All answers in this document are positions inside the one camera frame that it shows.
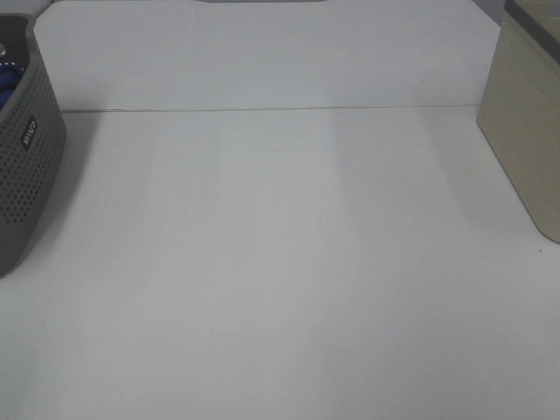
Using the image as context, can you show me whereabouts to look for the grey perforated plastic basket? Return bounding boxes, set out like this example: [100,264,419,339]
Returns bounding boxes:
[1,13,67,276]

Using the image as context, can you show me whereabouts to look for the beige storage box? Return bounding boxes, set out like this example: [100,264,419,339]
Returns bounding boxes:
[477,1,559,242]

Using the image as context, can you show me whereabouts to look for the blue microfibre towel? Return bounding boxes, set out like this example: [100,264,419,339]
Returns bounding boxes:
[0,62,25,109]

